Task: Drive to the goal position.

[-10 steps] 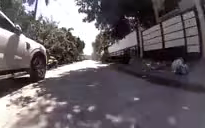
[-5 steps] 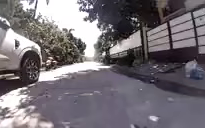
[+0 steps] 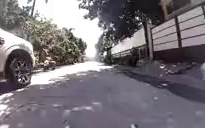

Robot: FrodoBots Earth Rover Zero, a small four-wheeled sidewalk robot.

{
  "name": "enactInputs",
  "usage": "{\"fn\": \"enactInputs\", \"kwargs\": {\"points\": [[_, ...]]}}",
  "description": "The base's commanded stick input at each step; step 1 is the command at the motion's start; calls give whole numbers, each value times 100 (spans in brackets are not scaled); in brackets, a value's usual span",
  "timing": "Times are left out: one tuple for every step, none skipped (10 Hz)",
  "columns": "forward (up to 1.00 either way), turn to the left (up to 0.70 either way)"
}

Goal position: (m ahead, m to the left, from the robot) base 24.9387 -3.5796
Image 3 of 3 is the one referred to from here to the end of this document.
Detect large dark tree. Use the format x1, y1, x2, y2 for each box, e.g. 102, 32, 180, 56
77, 0, 171, 65

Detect dirt verge with debris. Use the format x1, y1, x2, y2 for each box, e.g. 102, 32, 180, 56
115, 59, 205, 105

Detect white car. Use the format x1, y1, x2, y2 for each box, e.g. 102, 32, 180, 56
0, 14, 36, 89

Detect pale slatted fence wall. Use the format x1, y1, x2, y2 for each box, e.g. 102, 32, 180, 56
109, 0, 205, 65

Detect row of bushes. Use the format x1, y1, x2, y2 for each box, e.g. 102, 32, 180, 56
0, 0, 89, 69

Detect grey concrete road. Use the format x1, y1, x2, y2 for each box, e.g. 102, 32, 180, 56
0, 60, 205, 128

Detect robot's own part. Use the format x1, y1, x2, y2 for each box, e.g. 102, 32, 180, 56
129, 123, 140, 128

